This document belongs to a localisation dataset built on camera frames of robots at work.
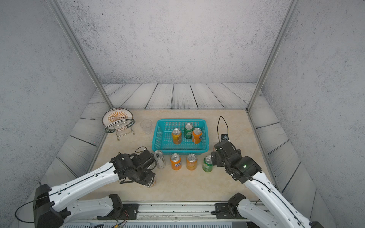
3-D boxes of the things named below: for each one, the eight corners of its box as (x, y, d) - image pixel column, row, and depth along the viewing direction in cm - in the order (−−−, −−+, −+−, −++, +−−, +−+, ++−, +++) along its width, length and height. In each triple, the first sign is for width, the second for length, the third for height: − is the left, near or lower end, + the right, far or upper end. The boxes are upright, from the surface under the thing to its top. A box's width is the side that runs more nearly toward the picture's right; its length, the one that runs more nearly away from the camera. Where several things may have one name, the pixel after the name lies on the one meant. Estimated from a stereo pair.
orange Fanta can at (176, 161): (171, 171, 89) (169, 163, 81) (172, 161, 93) (170, 153, 85) (181, 171, 89) (180, 162, 81) (181, 161, 93) (181, 153, 85)
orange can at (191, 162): (186, 170, 89) (186, 162, 80) (186, 161, 93) (186, 153, 84) (196, 170, 89) (197, 162, 80) (196, 161, 93) (197, 153, 84)
